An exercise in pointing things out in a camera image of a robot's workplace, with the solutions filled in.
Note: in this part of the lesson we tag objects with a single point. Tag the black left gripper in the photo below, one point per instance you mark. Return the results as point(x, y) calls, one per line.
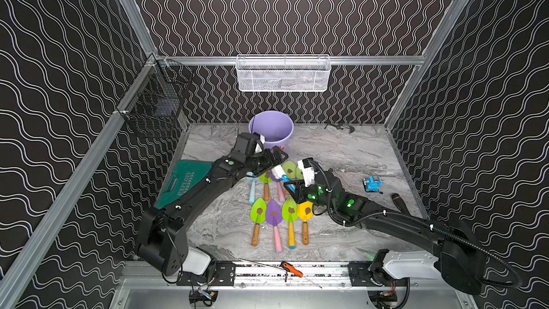
point(271, 159)

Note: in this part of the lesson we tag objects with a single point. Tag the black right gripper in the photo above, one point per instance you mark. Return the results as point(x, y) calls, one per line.
point(299, 187)

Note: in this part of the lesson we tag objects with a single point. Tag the white blue brush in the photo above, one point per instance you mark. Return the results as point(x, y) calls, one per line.
point(278, 170)

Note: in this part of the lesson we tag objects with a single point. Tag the narrow light blue trowel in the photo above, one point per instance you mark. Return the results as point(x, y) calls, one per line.
point(252, 193)

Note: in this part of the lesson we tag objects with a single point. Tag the lime front trowel wooden handle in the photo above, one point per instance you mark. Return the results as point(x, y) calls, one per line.
point(258, 216)

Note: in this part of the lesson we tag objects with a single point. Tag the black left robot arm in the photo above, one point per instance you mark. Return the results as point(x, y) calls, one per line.
point(162, 238)

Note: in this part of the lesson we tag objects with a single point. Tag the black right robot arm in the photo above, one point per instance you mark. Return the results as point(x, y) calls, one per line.
point(449, 252)

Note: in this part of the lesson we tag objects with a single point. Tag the yellow square trowel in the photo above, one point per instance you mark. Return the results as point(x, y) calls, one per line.
point(305, 212)

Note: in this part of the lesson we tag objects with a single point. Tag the purple plastic bucket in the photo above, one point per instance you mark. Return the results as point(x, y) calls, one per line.
point(276, 127)

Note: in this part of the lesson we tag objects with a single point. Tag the small blue clamp tool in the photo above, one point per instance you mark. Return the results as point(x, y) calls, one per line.
point(372, 184)

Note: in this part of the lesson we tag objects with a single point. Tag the black clip tool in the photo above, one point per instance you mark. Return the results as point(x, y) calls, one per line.
point(342, 127)

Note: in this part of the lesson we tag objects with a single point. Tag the green plastic tool case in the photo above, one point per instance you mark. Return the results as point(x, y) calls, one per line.
point(186, 174)

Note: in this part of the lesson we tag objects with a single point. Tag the narrow lime trowel wooden handle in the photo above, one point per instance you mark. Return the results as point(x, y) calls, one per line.
point(266, 180)

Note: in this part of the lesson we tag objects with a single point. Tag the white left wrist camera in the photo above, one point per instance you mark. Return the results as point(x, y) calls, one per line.
point(248, 144)

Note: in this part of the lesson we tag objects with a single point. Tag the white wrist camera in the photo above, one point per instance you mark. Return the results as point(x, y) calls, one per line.
point(248, 144)
point(308, 170)

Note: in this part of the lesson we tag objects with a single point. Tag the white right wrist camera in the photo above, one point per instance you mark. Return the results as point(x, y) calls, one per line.
point(308, 170)

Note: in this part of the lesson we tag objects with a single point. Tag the wide green trowel wooden handle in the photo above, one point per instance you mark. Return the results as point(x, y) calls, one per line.
point(290, 168)

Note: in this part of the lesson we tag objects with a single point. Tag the lime front trowel yellow handle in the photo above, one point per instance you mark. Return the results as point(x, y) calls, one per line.
point(290, 215)

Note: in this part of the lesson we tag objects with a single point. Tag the purple trowel pink handle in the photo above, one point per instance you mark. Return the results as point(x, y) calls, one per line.
point(274, 218)
point(280, 190)

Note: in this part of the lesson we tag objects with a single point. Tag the purple front trowel pink handle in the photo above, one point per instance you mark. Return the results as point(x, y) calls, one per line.
point(274, 218)

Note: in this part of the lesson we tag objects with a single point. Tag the orange handled screwdriver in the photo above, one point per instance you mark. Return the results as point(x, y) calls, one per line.
point(291, 269)

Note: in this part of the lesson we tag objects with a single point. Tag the black orange screwdriver handle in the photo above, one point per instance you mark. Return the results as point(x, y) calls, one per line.
point(399, 201)

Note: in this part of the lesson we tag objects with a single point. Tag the white wire basket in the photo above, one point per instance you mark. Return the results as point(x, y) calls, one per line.
point(283, 73)

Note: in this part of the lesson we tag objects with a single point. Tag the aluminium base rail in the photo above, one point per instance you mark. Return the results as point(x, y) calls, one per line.
point(243, 275)

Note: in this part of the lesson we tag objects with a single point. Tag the black wire basket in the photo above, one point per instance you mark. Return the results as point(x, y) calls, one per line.
point(155, 110)

